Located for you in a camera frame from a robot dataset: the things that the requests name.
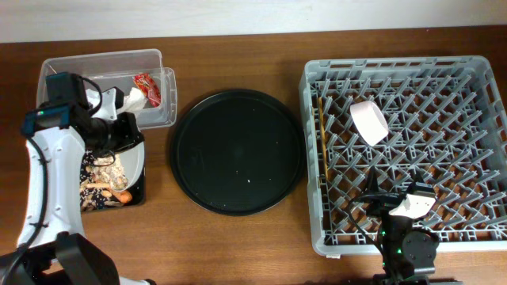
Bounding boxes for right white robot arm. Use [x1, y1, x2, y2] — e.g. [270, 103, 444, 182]
[356, 166, 440, 284]

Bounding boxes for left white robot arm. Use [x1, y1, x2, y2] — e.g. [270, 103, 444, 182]
[1, 102, 143, 284]

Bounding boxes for orange carrot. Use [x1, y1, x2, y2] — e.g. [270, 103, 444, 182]
[110, 190, 132, 203]

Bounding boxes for clear plastic bin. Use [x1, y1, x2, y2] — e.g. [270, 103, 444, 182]
[36, 49, 177, 130]

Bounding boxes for pink bowl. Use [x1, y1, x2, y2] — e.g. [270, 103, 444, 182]
[349, 101, 389, 146]

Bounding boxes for grey dishwasher rack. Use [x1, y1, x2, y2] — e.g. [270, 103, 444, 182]
[299, 56, 506, 258]

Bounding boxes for grey plate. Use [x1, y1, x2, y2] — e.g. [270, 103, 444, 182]
[118, 142, 145, 191]

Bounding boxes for wooden chopstick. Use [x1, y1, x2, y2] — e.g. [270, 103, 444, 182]
[317, 97, 327, 162]
[319, 118, 329, 181]

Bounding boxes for round black serving tray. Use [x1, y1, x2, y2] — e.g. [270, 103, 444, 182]
[167, 89, 306, 216]

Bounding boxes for white napkin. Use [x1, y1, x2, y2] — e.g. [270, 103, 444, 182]
[93, 88, 147, 120]

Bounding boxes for rice and food scraps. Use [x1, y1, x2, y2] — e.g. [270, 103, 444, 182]
[79, 151, 128, 212]

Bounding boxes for red snack wrapper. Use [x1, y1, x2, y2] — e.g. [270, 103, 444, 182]
[133, 73, 162, 108]

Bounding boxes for black rectangular tray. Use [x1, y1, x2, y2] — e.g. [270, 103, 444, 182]
[91, 151, 145, 207]

